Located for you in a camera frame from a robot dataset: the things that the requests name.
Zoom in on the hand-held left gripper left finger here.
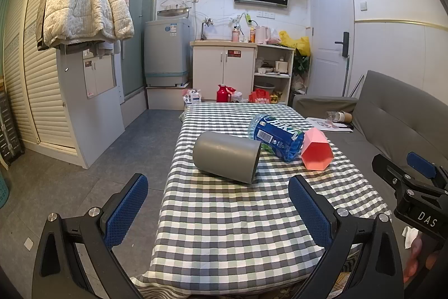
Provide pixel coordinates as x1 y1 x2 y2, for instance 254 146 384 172
32 173 149 299

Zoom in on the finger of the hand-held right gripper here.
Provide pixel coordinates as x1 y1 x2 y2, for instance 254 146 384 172
372 154 422 197
406 151 448 189

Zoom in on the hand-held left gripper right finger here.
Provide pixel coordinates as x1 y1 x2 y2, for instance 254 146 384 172
288 175 405 299

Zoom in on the grey cup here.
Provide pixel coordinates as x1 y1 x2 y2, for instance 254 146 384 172
192 131 262 185

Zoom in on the pink hexagonal cup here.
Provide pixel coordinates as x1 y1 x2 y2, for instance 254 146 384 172
301 127 331 171

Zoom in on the person's right hand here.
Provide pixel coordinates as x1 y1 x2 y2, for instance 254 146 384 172
402 234 448 281

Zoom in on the white crumpled tissue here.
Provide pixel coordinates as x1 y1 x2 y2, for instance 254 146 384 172
401 226 419 249

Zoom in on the grey sofa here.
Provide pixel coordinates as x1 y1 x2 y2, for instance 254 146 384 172
291 70 448 217

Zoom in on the blue label water bottle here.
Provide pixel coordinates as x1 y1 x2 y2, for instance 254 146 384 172
248 113 305 162

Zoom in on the open magazine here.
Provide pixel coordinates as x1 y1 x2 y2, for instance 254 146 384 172
306 117 354 134

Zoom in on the green checkered tablecloth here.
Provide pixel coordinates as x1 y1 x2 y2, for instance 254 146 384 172
131 103 393 297

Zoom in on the white low cabinet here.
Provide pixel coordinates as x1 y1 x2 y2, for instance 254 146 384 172
55 43 125 169

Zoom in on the red plastic bag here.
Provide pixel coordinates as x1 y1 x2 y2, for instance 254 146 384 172
249 89 272 105

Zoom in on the teal basket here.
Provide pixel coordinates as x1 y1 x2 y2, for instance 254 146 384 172
0 169 10 209

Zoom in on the white printed package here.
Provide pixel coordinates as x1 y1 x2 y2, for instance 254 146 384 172
181 88 203 106

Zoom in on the white open shelf unit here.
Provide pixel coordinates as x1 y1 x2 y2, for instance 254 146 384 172
252 44 295 105

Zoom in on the dark folding rack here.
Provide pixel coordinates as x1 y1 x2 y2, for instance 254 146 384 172
0 88 25 166

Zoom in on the red thermos jug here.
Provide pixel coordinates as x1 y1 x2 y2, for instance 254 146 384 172
216 84 232 104

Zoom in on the white door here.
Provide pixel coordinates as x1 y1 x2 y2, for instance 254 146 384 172
309 0 356 98

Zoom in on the yellow plastic bag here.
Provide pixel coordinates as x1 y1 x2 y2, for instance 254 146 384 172
279 31 311 57

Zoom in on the white sink cabinet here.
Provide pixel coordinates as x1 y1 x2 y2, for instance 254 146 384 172
190 40 258 103

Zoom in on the grey washing machine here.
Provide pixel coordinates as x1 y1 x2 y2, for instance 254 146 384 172
144 19 192 88

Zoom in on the cream slatted wardrobe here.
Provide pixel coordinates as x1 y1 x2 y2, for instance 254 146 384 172
0 0 83 156

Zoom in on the white electric kettle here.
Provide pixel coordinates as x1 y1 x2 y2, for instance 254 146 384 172
255 25 271 45

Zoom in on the frosted glass door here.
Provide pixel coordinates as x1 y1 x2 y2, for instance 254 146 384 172
120 0 162 104

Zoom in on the metal basin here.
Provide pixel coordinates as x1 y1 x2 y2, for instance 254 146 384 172
156 6 190 21

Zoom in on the metal faucet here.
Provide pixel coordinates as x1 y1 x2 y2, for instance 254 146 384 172
200 18 214 41

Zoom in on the black door handle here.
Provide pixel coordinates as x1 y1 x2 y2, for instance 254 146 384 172
334 32 350 57

